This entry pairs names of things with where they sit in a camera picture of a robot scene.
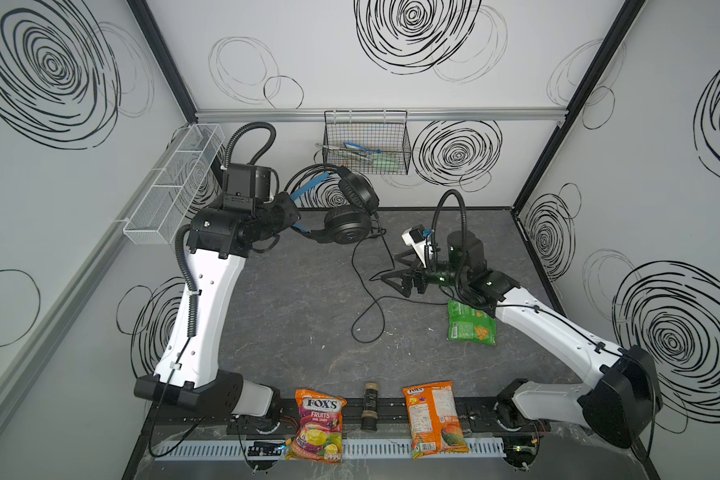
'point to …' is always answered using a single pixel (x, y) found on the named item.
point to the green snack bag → (467, 324)
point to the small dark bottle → (369, 416)
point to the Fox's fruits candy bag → (319, 434)
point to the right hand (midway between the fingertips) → (386, 268)
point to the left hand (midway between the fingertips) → (296, 208)
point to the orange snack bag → (434, 420)
